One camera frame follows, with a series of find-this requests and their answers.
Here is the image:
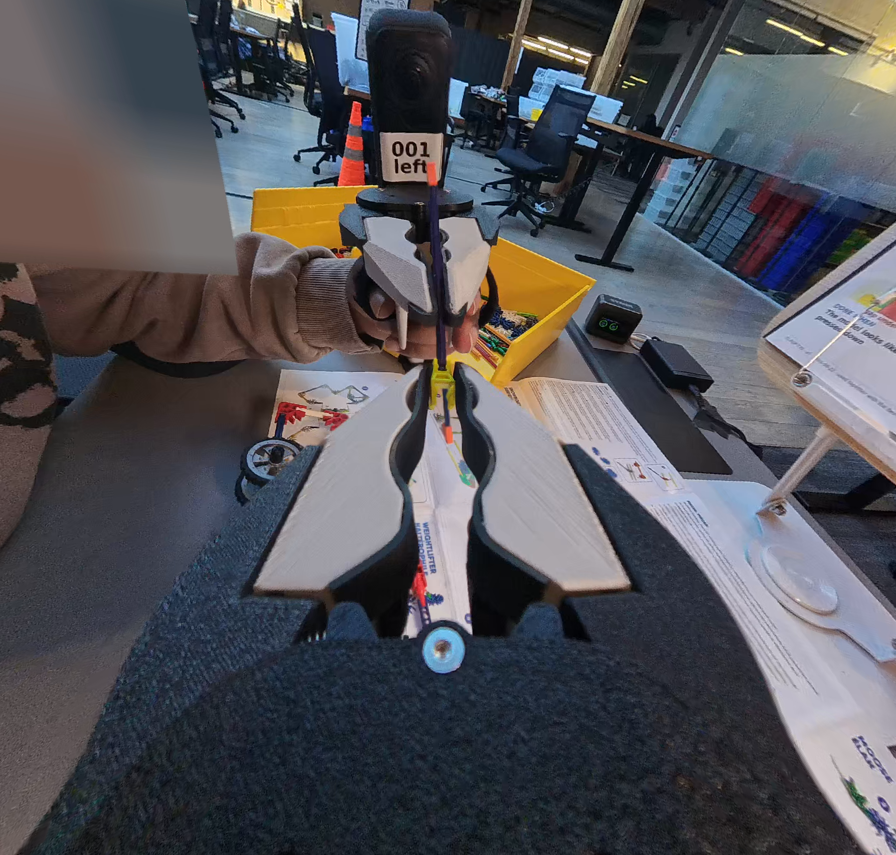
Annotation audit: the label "wooden pillar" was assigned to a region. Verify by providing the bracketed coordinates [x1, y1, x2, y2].
[595, 0, 662, 93]

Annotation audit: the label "office desk with black legs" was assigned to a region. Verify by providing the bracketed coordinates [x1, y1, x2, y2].
[462, 85, 715, 271]

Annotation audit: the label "wooden clipboard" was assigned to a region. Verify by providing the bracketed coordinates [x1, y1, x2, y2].
[756, 225, 896, 485]

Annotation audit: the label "black office chair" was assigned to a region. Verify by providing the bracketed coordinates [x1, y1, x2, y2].
[292, 22, 351, 177]
[483, 83, 596, 237]
[189, 0, 246, 135]

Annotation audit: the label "red and blue storage bins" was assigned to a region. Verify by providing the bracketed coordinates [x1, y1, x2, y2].
[728, 176, 896, 296]

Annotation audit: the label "frosted glass partition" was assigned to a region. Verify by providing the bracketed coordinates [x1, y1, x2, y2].
[658, 50, 896, 310]

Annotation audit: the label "orange traffic cone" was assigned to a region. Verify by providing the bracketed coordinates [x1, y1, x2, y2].
[336, 99, 371, 188]

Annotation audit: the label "black power adapter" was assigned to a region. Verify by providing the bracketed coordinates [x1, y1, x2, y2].
[642, 335, 718, 394]

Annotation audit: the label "person's upper body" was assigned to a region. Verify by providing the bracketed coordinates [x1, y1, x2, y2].
[0, 260, 64, 548]

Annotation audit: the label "blue toy rod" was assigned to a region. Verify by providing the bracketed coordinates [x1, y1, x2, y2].
[425, 181, 452, 373]

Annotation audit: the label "white instruction sheet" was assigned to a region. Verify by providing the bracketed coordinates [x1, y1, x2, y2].
[266, 365, 896, 855]

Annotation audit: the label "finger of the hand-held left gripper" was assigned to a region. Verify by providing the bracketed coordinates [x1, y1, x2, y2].
[441, 232, 495, 321]
[362, 216, 438, 317]

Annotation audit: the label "yellow plastic bin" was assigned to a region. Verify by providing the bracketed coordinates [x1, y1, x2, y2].
[250, 183, 596, 387]

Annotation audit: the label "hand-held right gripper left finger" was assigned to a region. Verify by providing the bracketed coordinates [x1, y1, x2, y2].
[252, 365, 435, 625]

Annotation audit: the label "pile of loose toy pieces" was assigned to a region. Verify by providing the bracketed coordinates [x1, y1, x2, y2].
[469, 307, 540, 369]

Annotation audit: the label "colourful construction toy model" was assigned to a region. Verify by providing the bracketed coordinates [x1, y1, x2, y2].
[231, 393, 351, 506]

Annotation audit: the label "person's left hand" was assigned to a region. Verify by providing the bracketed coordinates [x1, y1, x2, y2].
[348, 253, 484, 369]

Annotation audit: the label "small black digital clock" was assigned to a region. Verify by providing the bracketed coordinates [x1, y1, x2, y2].
[581, 293, 645, 345]

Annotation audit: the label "person's left forearm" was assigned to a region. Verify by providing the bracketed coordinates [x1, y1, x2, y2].
[28, 232, 368, 366]

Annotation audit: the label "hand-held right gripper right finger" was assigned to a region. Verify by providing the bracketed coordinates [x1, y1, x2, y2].
[454, 365, 632, 625]

